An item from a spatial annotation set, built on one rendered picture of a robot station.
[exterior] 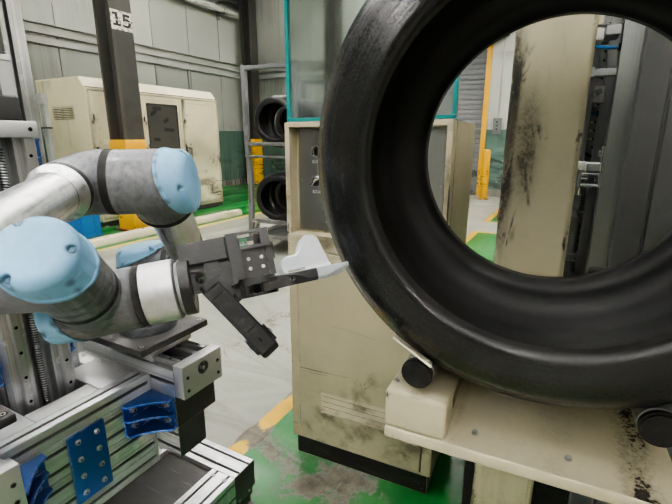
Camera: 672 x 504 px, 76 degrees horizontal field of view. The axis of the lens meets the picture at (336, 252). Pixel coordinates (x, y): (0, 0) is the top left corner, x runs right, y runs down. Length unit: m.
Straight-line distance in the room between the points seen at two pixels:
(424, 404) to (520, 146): 0.51
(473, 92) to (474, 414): 9.61
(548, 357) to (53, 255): 0.50
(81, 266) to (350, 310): 1.12
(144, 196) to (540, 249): 0.74
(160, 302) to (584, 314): 0.64
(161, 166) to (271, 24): 11.89
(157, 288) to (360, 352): 1.08
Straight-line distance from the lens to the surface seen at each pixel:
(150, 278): 0.54
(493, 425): 0.73
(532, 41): 0.92
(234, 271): 0.53
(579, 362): 0.54
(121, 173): 0.82
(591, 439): 0.76
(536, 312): 0.82
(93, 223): 6.29
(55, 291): 0.46
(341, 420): 1.71
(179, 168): 0.80
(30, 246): 0.46
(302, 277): 0.53
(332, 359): 1.59
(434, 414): 0.66
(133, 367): 1.31
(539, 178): 0.91
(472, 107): 10.15
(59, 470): 1.23
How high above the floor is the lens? 1.22
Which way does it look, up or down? 15 degrees down
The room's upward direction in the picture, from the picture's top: straight up
